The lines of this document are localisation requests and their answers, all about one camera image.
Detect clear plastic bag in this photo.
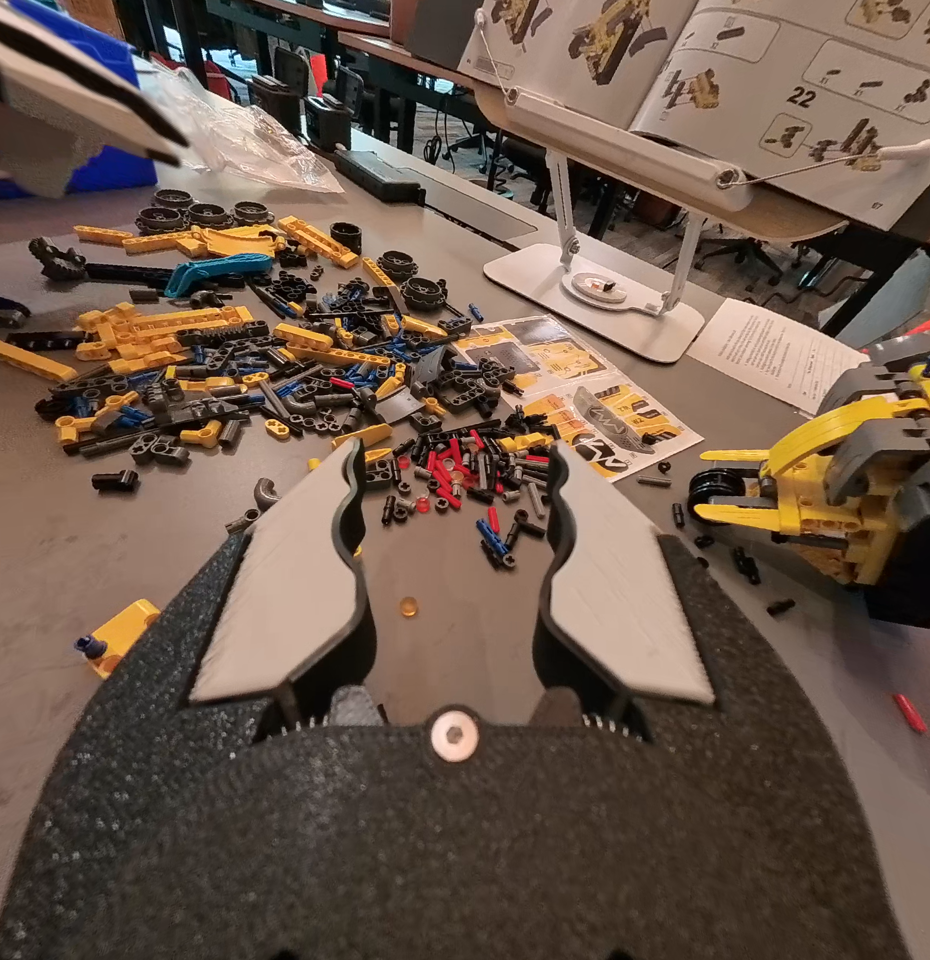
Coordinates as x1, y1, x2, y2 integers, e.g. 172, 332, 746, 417
138, 56, 346, 197

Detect teal brick separator tool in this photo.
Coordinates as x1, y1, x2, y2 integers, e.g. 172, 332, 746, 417
165, 252, 275, 300

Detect black power strip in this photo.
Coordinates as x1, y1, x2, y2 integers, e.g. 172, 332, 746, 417
333, 146, 429, 206

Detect white book stand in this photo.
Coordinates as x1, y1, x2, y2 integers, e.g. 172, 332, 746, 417
472, 7, 930, 366

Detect yellow toy brick beam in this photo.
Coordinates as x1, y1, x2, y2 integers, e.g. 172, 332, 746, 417
75, 598, 163, 681

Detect black electronic box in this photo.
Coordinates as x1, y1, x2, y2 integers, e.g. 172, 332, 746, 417
248, 72, 305, 137
305, 91, 355, 152

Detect yellow grey sticker sheet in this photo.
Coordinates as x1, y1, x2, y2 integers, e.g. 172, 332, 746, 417
453, 315, 706, 483

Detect open instruction booklet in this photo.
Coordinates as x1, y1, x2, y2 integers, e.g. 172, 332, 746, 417
457, 0, 930, 231

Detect pile of toy brick pieces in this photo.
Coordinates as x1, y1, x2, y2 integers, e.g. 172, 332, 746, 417
0, 186, 565, 573

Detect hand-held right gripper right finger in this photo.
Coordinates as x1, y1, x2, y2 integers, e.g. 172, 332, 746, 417
534, 441, 717, 721

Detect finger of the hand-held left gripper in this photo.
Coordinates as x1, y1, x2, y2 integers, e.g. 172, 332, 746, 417
0, 30, 190, 200
0, 0, 192, 147

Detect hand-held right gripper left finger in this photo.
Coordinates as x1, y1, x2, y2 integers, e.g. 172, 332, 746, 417
187, 437, 378, 721

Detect scattered black toy pins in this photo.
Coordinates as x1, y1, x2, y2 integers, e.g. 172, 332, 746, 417
636, 459, 798, 618

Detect blue plastic bin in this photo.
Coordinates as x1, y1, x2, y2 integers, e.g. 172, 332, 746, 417
0, 0, 160, 202

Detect printed white paper sheets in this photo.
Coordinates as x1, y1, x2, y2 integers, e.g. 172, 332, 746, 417
686, 296, 872, 418

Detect yellow grey toy brick robot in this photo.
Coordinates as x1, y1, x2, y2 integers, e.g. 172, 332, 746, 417
690, 330, 930, 629

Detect black office chair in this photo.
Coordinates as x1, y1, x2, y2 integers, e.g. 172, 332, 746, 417
427, 112, 545, 213
693, 217, 789, 291

